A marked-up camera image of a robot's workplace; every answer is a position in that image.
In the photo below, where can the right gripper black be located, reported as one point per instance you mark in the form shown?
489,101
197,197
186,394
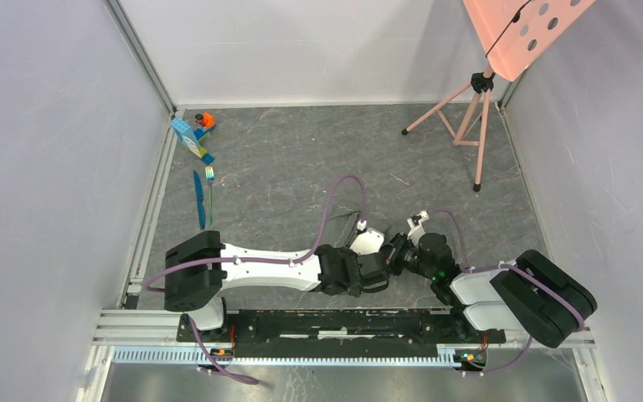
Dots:
395,245

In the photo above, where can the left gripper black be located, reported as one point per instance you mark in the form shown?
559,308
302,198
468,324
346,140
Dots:
356,291

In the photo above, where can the grey cloth napkin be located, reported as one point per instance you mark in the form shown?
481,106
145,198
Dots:
352,218

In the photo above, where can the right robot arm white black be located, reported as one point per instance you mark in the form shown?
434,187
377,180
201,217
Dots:
529,293

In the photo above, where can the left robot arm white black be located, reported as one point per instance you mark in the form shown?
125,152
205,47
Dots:
199,268

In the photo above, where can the pink tripod stand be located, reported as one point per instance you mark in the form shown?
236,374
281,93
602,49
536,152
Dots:
482,85

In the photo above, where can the blue plastic knife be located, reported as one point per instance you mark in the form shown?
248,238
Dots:
198,189

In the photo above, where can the orange toy figure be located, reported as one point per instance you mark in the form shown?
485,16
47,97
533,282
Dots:
205,120

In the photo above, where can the blue toy block stack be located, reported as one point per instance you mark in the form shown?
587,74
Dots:
192,139

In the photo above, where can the pink perforated board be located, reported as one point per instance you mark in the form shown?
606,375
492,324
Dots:
514,33

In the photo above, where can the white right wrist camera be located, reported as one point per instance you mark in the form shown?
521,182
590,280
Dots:
416,228

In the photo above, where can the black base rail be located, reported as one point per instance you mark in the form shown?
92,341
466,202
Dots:
340,333

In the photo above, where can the white slotted cable duct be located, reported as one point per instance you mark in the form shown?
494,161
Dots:
193,355

